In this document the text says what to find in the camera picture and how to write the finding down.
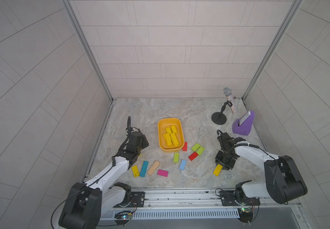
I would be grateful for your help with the left circuit board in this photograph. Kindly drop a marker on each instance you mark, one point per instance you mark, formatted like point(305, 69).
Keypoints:
point(123, 215)

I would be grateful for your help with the magenta block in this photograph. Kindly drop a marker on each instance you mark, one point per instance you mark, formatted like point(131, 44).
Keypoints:
point(162, 173)

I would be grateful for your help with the yellow plastic tray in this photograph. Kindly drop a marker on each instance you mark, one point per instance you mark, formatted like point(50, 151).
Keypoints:
point(162, 125)

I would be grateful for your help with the tan wooden block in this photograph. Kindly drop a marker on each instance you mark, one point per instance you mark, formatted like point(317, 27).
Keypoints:
point(153, 168)

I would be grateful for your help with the right circuit board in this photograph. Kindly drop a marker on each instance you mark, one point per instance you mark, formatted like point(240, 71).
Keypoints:
point(246, 214)

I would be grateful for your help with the light green block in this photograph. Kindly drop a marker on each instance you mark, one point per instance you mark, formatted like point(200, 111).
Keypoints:
point(195, 147)
point(200, 150)

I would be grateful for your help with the green block centre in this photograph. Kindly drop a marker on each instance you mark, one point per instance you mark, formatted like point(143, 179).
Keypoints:
point(176, 157)

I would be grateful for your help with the yellow block diagonal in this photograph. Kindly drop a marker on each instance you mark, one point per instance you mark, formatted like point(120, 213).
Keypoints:
point(174, 140)

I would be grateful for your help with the light blue block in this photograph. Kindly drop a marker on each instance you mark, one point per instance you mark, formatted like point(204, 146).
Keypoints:
point(183, 164)

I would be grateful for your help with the light green block upper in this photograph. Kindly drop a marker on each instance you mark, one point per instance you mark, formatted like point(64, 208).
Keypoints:
point(195, 147)

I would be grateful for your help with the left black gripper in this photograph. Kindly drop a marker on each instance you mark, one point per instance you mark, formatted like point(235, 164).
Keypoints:
point(141, 141)

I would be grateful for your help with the teal block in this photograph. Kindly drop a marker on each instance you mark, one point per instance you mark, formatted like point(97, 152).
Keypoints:
point(144, 169)

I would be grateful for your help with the red block by tray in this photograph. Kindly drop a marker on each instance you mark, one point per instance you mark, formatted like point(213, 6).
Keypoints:
point(184, 147)

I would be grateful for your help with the red block right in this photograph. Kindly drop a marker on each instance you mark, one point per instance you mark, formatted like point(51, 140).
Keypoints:
point(193, 156)

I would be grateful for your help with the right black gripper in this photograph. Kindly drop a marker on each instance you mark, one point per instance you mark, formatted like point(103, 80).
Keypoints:
point(224, 161)

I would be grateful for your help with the aluminium mounting rail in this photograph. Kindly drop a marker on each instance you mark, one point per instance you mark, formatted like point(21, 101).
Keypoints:
point(183, 198)

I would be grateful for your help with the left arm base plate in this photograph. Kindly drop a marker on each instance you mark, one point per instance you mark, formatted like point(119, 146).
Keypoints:
point(134, 199)

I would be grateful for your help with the purple phone holder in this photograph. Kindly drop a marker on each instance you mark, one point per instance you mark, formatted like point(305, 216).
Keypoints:
point(246, 127)

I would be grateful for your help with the yellow block top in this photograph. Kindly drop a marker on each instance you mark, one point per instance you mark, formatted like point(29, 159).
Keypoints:
point(173, 128)

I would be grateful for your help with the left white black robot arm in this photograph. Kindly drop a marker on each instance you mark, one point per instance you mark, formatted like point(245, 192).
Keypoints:
point(86, 202)

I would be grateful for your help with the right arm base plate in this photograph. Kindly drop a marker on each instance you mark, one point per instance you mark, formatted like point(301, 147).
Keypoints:
point(237, 198)

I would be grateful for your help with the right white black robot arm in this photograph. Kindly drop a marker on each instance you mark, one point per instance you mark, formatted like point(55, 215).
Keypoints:
point(283, 181)

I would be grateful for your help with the glitter microphone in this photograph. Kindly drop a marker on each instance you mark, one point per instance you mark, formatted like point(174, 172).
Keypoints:
point(233, 106)

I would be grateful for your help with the black microphone stand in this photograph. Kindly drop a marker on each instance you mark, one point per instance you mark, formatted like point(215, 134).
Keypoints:
point(218, 117)

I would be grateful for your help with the circuit board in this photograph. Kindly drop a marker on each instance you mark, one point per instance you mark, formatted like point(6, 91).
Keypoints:
point(246, 214)
point(123, 215)

